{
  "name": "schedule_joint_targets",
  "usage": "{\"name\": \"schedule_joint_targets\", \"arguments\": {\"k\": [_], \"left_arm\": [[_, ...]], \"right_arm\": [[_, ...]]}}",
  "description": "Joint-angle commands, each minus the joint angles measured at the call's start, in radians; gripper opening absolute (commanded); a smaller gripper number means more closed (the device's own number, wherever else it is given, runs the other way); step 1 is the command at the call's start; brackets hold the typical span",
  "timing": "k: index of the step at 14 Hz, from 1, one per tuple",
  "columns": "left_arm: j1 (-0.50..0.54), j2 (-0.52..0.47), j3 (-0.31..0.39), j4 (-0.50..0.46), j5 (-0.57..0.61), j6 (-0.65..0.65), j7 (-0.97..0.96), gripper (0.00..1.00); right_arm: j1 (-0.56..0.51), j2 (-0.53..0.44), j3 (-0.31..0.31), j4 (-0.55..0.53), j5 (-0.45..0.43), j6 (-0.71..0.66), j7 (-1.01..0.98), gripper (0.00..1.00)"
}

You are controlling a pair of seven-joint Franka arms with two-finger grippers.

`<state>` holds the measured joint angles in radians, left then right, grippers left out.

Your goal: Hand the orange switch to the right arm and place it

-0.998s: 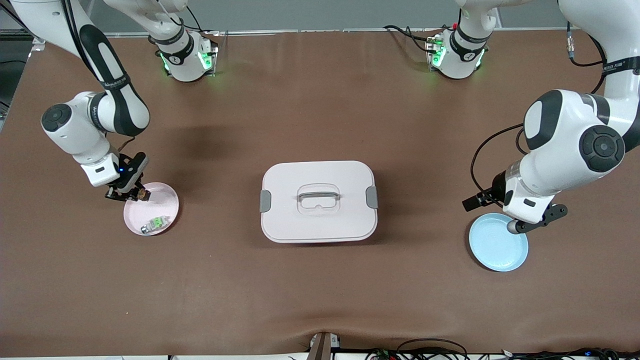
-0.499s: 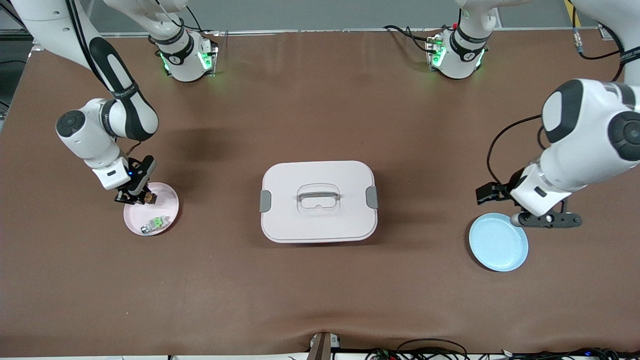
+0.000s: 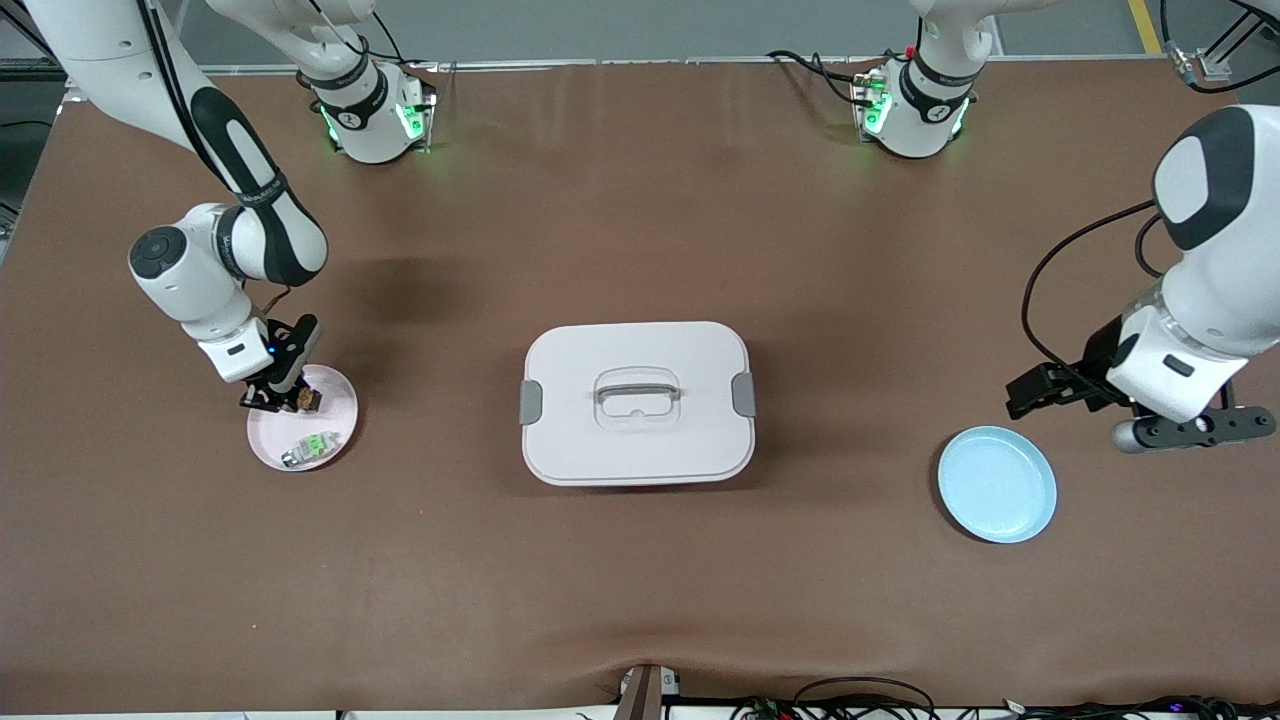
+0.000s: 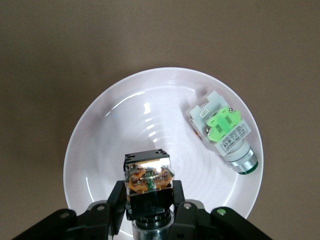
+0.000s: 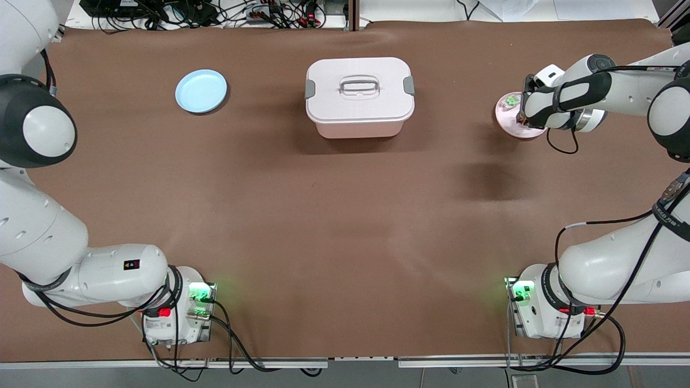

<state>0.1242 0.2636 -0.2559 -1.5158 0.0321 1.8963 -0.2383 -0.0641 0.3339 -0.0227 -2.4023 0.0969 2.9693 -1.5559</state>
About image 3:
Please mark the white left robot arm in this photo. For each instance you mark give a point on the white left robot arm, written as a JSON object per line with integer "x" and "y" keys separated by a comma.
{"x": 1210, "y": 300}

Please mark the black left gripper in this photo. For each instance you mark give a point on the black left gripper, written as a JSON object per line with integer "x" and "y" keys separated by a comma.
{"x": 1098, "y": 366}

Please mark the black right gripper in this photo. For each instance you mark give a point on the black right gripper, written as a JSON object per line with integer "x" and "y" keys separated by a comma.
{"x": 286, "y": 367}

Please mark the light blue round plate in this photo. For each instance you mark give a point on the light blue round plate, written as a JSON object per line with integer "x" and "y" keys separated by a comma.
{"x": 1000, "y": 490}

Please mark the black and orange switch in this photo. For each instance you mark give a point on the black and orange switch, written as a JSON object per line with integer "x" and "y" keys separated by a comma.
{"x": 310, "y": 400}

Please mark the white lidded storage box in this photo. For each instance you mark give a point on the white lidded storage box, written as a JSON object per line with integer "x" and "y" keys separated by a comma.
{"x": 640, "y": 445}

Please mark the brown table mat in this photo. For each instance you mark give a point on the brown table mat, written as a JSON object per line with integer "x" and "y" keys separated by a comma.
{"x": 640, "y": 580}

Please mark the pink round plate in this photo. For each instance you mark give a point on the pink round plate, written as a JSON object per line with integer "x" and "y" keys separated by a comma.
{"x": 335, "y": 420}

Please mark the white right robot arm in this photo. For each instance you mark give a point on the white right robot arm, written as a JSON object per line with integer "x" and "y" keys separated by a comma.
{"x": 190, "y": 265}

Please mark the aluminium frame post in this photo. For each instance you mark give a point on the aluminium frame post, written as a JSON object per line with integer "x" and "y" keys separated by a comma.
{"x": 1215, "y": 68}

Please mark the clear and green switch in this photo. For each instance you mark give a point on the clear and green switch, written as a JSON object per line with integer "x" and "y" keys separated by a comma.
{"x": 312, "y": 448}

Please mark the grey box latch clip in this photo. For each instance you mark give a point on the grey box latch clip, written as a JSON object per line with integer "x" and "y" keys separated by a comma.
{"x": 531, "y": 402}
{"x": 744, "y": 394}

